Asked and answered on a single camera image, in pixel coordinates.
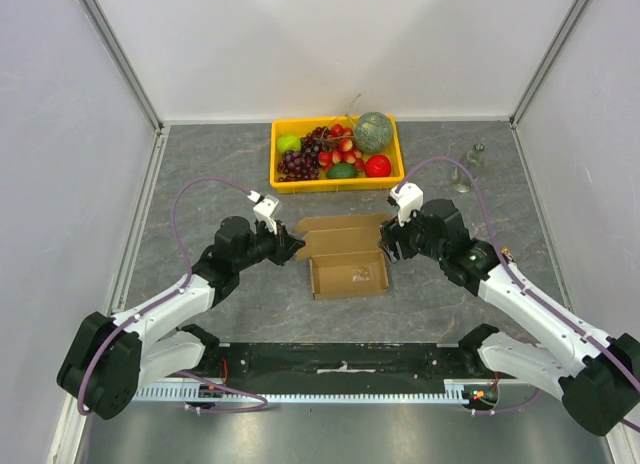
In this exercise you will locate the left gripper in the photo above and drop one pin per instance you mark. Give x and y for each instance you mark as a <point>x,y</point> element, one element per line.
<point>285,244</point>

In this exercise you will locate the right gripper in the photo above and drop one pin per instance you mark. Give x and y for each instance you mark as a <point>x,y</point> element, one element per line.
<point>400,239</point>

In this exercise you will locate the small clear snack wrapper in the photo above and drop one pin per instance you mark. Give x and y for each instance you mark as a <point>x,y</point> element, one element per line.
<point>361,274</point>

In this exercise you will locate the brown cardboard box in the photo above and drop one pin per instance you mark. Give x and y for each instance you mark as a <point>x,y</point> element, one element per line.
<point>335,247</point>

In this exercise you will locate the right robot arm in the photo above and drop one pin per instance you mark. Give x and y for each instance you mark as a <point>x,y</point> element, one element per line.
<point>594,375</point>

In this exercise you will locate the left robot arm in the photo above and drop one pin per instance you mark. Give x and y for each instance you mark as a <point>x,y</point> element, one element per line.
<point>112,357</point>

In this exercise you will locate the yellow candy bag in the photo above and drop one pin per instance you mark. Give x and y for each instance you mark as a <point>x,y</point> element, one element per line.
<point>507,254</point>

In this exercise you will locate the clear glass bottle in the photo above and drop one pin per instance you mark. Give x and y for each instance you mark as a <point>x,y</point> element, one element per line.
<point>472,161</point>

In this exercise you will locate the red tomato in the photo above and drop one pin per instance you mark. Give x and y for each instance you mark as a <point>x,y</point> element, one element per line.
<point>378,166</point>

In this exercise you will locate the dark purple grape bunch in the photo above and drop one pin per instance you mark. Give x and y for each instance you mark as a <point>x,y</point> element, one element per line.
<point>295,166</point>

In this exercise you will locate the green apple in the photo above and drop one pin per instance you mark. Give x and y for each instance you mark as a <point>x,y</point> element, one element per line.
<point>288,142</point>

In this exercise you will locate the green avocado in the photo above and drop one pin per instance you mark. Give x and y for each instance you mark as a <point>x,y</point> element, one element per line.
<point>342,171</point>

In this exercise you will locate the green netted melon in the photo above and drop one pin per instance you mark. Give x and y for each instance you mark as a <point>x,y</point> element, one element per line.
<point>373,132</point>

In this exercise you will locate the red cherry bunch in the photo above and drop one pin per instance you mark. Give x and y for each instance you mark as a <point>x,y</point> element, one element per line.
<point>337,146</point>

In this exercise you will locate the yellow plastic tray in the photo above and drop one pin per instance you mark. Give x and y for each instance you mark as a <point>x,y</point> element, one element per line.
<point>300,127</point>

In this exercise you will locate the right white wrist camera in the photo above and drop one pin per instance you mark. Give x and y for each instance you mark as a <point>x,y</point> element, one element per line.
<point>407,198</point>

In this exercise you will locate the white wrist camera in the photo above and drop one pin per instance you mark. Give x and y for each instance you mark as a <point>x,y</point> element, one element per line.
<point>407,198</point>
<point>265,208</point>

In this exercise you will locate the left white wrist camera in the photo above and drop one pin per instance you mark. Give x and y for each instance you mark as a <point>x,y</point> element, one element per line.
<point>265,208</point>

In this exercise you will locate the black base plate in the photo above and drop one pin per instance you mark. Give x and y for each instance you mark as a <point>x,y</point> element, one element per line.
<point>239,361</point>

